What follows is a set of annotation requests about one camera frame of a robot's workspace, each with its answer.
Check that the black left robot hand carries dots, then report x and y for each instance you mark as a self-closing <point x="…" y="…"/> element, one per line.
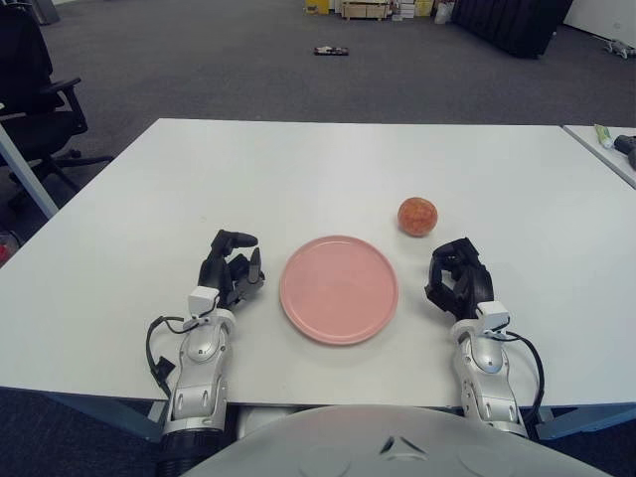
<point x="218" y="270"/>

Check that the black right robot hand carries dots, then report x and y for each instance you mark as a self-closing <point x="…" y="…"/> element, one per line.
<point x="474" y="288"/>

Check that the red yellow apple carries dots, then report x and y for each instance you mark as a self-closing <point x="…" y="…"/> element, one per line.
<point x="417" y="216"/>

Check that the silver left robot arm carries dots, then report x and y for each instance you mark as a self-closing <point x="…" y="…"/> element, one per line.
<point x="199" y="348"/>

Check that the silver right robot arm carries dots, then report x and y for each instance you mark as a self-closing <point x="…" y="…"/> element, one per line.
<point x="484" y="358"/>

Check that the pink round plate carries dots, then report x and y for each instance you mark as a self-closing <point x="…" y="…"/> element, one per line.
<point x="339" y="290"/>

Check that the grey robot torso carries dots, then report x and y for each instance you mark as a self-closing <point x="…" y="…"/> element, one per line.
<point x="348" y="437"/>

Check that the green white tube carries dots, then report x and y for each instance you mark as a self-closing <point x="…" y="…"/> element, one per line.
<point x="602" y="135"/>

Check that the black handheld controller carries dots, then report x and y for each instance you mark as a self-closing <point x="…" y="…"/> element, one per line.
<point x="626" y="143"/>

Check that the red object under desk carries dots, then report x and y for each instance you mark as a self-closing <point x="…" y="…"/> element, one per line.
<point x="6" y="248"/>

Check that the light grey desk leg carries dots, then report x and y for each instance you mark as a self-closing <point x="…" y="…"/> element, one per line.
<point x="25" y="169"/>

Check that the black office chair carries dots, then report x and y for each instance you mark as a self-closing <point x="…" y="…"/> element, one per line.
<point x="30" y="124"/>

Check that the flat black floor object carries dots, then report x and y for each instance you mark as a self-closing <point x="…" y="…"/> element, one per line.
<point x="332" y="50"/>

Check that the black curtain partition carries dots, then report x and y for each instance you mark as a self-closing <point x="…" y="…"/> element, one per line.
<point x="512" y="25"/>

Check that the white plastic bag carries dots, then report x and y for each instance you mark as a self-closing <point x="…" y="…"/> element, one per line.
<point x="442" y="12"/>

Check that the grey quadruped robot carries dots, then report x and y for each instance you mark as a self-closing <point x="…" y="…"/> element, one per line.
<point x="618" y="48"/>

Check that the yellow cardboard box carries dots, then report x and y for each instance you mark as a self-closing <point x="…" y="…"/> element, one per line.
<point x="316" y="6"/>

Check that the stack of white boxes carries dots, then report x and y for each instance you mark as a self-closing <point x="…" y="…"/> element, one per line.
<point x="403" y="10"/>

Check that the wooden pallet crate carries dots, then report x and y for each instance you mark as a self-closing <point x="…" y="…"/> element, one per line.
<point x="363" y="10"/>

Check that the grey bin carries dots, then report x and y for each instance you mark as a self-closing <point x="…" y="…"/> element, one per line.
<point x="46" y="10"/>

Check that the blue grey table frame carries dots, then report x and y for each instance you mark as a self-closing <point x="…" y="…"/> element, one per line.
<point x="99" y="413"/>

